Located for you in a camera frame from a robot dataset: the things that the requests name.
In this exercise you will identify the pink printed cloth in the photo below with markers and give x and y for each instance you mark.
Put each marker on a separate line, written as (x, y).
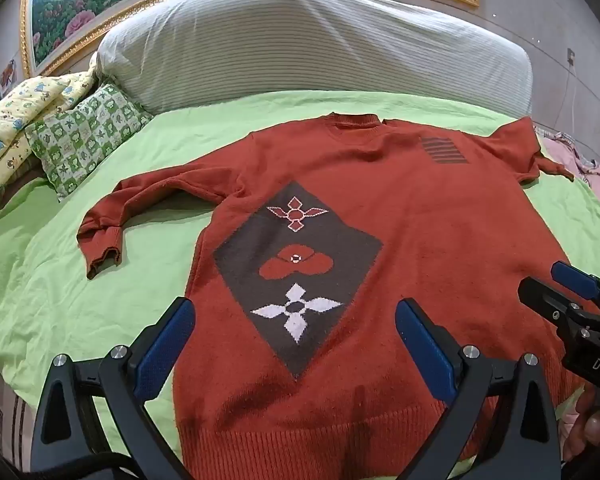
(582, 160)

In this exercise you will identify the gold framed floral painting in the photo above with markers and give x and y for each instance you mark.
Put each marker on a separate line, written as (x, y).
(95, 5)

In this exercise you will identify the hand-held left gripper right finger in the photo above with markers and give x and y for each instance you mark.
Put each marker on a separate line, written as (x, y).
(422, 347)

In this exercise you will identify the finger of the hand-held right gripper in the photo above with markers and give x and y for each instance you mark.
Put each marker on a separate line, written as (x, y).
(542, 300)
(575, 280)

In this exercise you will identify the person's right hand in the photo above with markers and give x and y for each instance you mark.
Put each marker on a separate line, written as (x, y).
(592, 425)

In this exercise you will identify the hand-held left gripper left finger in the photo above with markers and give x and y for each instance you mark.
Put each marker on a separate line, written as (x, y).
(166, 347)

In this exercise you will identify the rust red patterned sweater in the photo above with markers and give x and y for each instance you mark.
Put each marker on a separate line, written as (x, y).
(405, 220)

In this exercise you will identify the light green bed sheet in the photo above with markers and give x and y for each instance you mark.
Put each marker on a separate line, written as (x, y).
(145, 160)

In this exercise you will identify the green patterned pillow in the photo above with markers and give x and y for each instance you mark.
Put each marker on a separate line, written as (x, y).
(82, 137)

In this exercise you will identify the yellow patterned quilt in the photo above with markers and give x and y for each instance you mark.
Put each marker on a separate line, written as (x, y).
(15, 125)

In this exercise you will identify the grey striped bolster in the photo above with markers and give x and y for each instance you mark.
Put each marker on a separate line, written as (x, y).
(305, 45)

